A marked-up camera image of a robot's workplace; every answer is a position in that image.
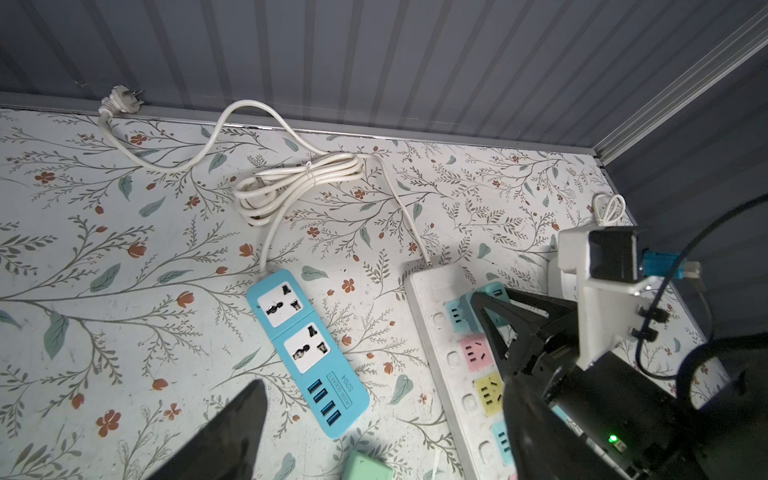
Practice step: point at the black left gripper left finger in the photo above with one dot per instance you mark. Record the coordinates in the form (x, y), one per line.
(226, 448)

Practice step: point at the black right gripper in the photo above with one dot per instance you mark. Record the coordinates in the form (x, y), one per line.
(628, 420)

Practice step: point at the white square power socket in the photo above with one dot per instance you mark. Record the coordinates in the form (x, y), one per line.
(561, 284)

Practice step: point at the blue power strip with USB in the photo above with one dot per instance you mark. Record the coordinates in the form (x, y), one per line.
(333, 391)

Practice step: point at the light green plug adapter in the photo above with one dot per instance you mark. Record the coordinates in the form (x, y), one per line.
(360, 466)

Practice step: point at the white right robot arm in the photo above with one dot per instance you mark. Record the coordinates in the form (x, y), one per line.
(727, 434)

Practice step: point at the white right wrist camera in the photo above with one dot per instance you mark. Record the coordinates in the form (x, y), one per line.
(609, 286)

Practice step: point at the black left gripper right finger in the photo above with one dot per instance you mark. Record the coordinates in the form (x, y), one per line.
(543, 446)

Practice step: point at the long white multicolour power strip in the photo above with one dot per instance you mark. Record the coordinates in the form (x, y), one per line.
(467, 379)

